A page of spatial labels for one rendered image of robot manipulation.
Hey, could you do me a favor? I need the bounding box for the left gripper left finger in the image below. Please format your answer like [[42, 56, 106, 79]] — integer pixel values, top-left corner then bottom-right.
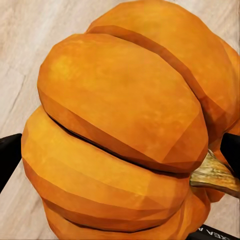
[[0, 133, 22, 193]]

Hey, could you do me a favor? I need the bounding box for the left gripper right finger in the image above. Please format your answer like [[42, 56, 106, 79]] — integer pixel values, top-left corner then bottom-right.
[[220, 133, 240, 180]]

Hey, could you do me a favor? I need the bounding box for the pumpkin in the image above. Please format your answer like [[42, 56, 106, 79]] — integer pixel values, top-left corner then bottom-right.
[[21, 0, 240, 240]]

